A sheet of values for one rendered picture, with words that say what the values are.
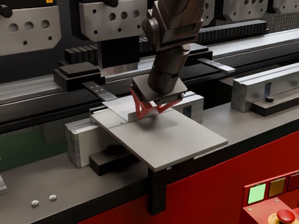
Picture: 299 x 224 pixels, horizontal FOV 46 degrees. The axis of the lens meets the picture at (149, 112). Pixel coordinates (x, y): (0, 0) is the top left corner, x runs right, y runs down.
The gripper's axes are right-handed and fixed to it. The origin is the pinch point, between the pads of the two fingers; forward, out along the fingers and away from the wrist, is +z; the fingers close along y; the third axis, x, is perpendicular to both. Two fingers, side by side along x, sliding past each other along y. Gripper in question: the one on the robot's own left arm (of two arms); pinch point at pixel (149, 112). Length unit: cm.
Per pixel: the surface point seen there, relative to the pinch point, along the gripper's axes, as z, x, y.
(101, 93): 9.9, -16.2, 2.7
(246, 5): -14.0, -15.1, -35.3
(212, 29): 22, -46, -65
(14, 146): 177, -117, 0
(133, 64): -1.8, -13.3, -2.6
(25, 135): 183, -129, -12
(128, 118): 1.0, -0.5, 5.0
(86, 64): 14.8, -32.0, -0.3
